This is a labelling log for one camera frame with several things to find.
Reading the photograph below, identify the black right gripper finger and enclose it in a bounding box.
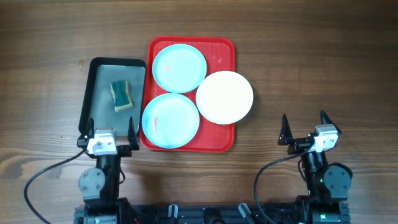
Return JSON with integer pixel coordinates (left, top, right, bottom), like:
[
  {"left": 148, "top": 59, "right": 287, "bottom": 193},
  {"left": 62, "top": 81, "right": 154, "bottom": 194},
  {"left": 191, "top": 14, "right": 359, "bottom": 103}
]
[
  {"left": 320, "top": 110, "right": 342, "bottom": 135},
  {"left": 278, "top": 114, "right": 293, "bottom": 145}
]

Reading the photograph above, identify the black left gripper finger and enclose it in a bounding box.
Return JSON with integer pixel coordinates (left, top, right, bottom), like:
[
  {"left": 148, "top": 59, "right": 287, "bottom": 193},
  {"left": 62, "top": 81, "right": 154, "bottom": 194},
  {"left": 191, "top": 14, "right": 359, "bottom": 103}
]
[
  {"left": 84, "top": 118, "right": 95, "bottom": 139},
  {"left": 127, "top": 116, "right": 139, "bottom": 150}
]

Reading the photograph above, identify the light blue plate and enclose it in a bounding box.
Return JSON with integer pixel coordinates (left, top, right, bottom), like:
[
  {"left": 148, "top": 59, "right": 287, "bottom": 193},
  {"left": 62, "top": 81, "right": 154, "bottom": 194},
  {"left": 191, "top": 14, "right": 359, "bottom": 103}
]
[
  {"left": 141, "top": 93, "right": 200, "bottom": 149},
  {"left": 152, "top": 44, "right": 207, "bottom": 93}
]

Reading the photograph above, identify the green yellow sponge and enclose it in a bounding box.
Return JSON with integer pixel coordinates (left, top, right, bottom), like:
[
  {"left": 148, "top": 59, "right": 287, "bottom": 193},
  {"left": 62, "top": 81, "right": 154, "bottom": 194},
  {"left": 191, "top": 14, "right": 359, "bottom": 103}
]
[{"left": 111, "top": 80, "right": 133, "bottom": 111}]

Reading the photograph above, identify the white plate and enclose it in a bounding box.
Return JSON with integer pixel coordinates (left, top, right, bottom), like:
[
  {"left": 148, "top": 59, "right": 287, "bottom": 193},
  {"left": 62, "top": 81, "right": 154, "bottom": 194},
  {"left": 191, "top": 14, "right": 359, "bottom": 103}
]
[{"left": 196, "top": 71, "right": 254, "bottom": 124}]

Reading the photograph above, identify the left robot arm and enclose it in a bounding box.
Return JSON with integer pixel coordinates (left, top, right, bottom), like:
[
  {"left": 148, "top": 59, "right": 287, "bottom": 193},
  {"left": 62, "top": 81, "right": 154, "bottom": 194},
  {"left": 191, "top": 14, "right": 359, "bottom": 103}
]
[{"left": 73, "top": 118, "right": 141, "bottom": 224}]

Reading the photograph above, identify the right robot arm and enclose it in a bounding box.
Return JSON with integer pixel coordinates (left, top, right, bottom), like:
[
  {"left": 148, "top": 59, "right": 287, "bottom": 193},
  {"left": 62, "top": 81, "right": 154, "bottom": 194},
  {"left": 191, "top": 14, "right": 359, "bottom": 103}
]
[{"left": 278, "top": 111, "right": 353, "bottom": 224}]

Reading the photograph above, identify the black water tray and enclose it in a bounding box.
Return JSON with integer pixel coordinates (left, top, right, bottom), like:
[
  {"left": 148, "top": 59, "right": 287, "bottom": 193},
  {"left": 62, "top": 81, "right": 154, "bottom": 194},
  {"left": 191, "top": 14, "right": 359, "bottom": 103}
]
[{"left": 78, "top": 57, "right": 146, "bottom": 137}]

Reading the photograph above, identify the red plastic tray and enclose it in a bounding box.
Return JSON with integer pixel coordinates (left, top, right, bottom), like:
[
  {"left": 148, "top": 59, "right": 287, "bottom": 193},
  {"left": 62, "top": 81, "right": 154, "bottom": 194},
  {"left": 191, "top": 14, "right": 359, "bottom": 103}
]
[{"left": 142, "top": 35, "right": 236, "bottom": 153}]

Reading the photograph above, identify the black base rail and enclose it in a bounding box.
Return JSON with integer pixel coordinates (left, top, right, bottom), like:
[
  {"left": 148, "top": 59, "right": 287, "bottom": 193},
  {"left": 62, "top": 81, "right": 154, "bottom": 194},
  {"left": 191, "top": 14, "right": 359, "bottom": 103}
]
[{"left": 73, "top": 202, "right": 351, "bottom": 224}]

